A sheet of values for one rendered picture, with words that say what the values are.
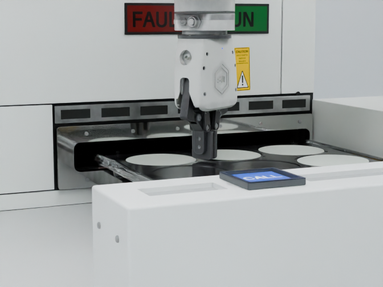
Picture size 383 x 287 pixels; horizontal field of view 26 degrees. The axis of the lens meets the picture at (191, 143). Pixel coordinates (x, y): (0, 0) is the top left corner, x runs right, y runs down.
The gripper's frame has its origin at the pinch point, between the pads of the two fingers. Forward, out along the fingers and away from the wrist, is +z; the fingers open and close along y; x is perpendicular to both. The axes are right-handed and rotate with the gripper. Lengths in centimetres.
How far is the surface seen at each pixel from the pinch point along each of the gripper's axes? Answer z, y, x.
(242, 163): 2.5, 1.8, -5.2
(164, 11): -18.8, 7.4, 12.0
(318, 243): 1.0, -35.8, -34.1
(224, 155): 2.3, 5.0, -0.3
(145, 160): 2.4, -4.1, 7.5
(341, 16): -18, 199, 65
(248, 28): -16.1, 19.6, 4.1
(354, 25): -15, 204, 62
